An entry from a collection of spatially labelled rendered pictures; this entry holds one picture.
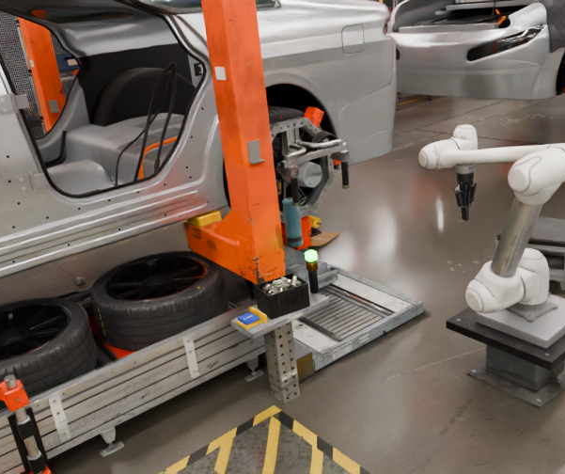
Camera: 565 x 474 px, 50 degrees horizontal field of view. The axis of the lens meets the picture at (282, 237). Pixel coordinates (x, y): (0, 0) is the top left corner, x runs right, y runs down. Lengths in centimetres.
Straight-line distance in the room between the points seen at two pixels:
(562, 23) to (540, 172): 328
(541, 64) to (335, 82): 225
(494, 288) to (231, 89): 132
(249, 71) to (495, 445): 180
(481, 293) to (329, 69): 159
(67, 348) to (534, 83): 407
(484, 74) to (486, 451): 341
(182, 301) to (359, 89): 167
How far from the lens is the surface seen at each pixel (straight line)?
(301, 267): 362
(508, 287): 258
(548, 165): 226
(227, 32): 251
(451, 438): 268
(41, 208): 284
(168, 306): 280
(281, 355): 277
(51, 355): 267
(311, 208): 342
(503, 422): 279
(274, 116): 327
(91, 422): 273
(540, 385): 294
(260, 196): 266
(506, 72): 529
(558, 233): 373
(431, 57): 553
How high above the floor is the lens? 173
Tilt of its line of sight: 21 degrees down
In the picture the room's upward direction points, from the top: 7 degrees counter-clockwise
